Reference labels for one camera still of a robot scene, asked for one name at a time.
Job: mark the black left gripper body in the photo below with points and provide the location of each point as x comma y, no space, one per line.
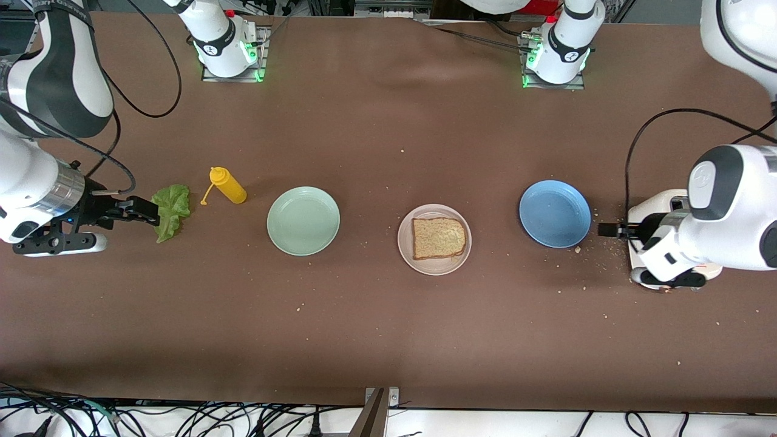
647,229

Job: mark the red box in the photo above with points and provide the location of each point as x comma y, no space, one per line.
546,6

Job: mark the mint green plate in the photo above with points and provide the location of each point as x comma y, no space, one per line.
303,221

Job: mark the yellow mustard squeeze bottle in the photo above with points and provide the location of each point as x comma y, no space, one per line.
230,189

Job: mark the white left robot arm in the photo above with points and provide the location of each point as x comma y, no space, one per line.
734,206

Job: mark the beige plate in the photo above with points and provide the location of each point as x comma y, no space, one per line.
405,243

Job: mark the green lettuce leaf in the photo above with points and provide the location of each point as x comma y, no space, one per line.
175,209

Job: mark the blue plate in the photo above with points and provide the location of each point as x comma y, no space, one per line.
555,213

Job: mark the white toaster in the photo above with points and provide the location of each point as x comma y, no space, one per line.
652,202

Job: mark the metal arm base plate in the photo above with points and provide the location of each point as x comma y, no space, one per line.
576,85
262,60

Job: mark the brown table cover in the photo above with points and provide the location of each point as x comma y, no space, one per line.
388,152

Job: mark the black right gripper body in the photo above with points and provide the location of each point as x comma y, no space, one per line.
97,208

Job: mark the brown toast bread slice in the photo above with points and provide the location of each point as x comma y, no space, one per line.
438,238

